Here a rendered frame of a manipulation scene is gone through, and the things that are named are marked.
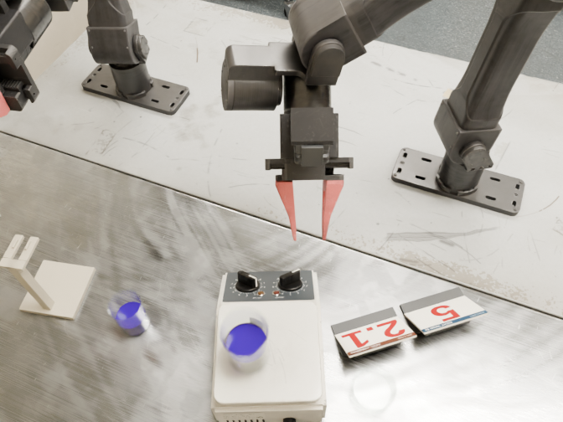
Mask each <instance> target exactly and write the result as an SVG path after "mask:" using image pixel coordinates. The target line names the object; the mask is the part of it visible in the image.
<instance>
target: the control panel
mask: <svg viewBox="0 0 563 422"><path fill-rule="evenodd" d="M290 271H291V270H287V271H256V272H247V273H249V274H251V275H254V276H256V277H257V280H258V281H259V282H260V287H259V289H258V290H256V291H252V292H240V291H238V290H236V288H235V284H236V282H237V281H238V275H237V272H228V273H227V276H226V282H225V290H224V295H223V301H222V302H244V301H305V300H314V299H315V297H314V289H313V281H312V271H311V270H300V280H301V281H302V287H301V288H300V289H299V290H297V291H283V290H281V289H280V288H279V287H278V281H279V280H280V278H279V277H280V275H284V274H286V273H287V272H290ZM259 291H263V292H264V294H263V295H258V292H259ZM274 291H279V292H280V293H279V294H277V295H275V294H273V292H274Z"/></svg>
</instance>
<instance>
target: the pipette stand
mask: <svg viewBox="0 0 563 422"><path fill-rule="evenodd" d="M23 239H24V236H23V235H19V234H15V235H14V237H13V240H12V242H11V243H10V245H9V246H8V249H7V251H6V252H5V254H4V256H3V258H2V259H1V261H0V268H6V269H8V270H9V271H10V272H11V273H12V274H13V276H14V277H15V278H16V279H17V280H18V281H19V282H20V283H21V285H22V286H23V287H24V288H25V289H26V290H27V291H28V292H27V294H26V296H25V297H24V299H23V302H22V304H21V306H20V307H19V310H20V311H23V312H28V313H34V314H39V315H45V316H50V317H59V318H64V319H70V320H74V319H75V318H76V315H77V313H78V311H79V309H80V306H81V303H82V301H83V300H84V297H85V294H86V292H87V290H88V288H89V286H90V283H91V281H92V278H93V276H94V274H95V272H96V269H95V268H94V267H88V266H83V265H72V264H66V263H60V262H55V261H49V260H43V262H42V264H41V266H40V267H39V270H38V272H37V274H36V276H35V277H34V278H33V277H32V275H31V274H30V273H29V272H28V270H27V269H26V268H25V267H26V265H27V263H28V261H29V259H30V258H31V256H32V254H33V252H34V250H35V248H36V246H37V244H38V242H39V238H36V237H30V238H29V240H28V243H27V244H26V246H25V248H24V250H23V252H22V254H21V255H20V257H19V259H18V260H14V259H13V258H14V256H15V255H16V253H17V251H18V248H19V247H20V245H21V244H22V242H23Z"/></svg>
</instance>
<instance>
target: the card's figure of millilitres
mask: <svg viewBox="0 0 563 422"><path fill-rule="evenodd" d="M408 333H411V331H410V330H409V329H408V328H407V327H406V326H405V325H404V324H403V323H402V322H401V321H400V320H399V319H398V318H396V319H392V320H389V321H387V322H381V323H379V324H376V325H373V326H370V327H366V328H362V329H359V330H357V331H354V332H349V333H346V334H343V335H340V336H338V337H339V338H340V340H341V341H342V343H343V344H344V346H345V347H346V348H347V349H348V351H349V352H351V351H353V350H357V349H360V348H362V347H367V346H370V345H373V344H376V343H378V342H383V341H386V340H389V339H391V338H395V337H399V336H402V335H405V334H408Z"/></svg>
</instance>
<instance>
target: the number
mask: <svg viewBox="0 0 563 422"><path fill-rule="evenodd" d="M479 311H483V310H482V309H481V308H479V307H478V306H476V305H475V304H473V303H472V302H470V301H469V300H468V299H467V298H465V297H464V298H462V299H459V300H455V301H451V302H448V303H445V304H442V305H440V306H434V307H432V308H429V309H425V310H423V311H419V312H415V313H412V314H410V315H408V316H409V317H411V318H412V319H413V320H414V321H415V322H416V323H417V324H418V325H419V326H420V327H421V328H422V329H425V328H428V327H432V326H435V325H438V324H441V323H443V322H449V321H451V320H454V319H457V318H459V317H464V316H467V315H470V314H473V313H476V312H479Z"/></svg>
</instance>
